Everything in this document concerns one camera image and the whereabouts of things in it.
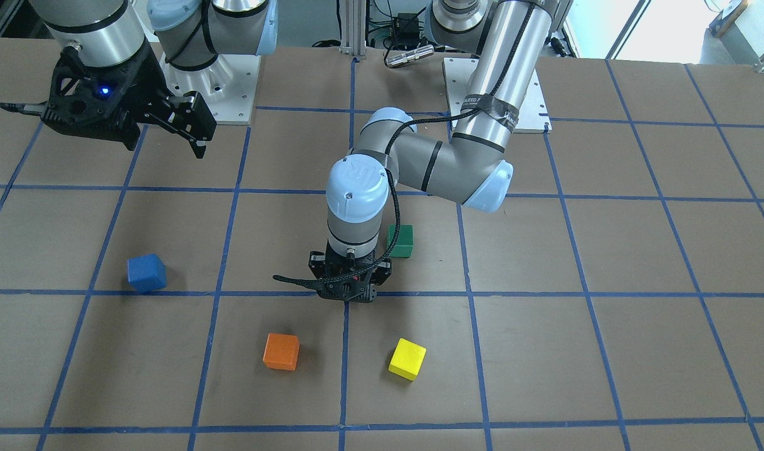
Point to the orange wooden block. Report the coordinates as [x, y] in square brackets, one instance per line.
[281, 351]

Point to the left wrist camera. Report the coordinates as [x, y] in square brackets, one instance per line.
[357, 289]

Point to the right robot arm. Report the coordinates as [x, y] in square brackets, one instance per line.
[193, 33]

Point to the aluminium frame post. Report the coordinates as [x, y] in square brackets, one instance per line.
[352, 21]

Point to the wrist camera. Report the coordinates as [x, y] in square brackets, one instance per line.
[84, 107]
[357, 289]

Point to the blue wooden block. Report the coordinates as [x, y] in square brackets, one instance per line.
[146, 273]

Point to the green wooden block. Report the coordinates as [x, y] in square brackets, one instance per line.
[404, 245]

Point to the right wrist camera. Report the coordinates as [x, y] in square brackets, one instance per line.
[84, 107]

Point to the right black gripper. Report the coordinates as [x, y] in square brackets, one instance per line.
[145, 80]

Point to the yellow wooden block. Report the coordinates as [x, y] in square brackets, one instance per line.
[407, 359]

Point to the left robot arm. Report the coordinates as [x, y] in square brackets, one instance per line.
[470, 169]

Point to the brown paper table mat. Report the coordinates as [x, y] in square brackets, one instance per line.
[615, 301]

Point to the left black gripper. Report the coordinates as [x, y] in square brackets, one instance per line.
[317, 262]

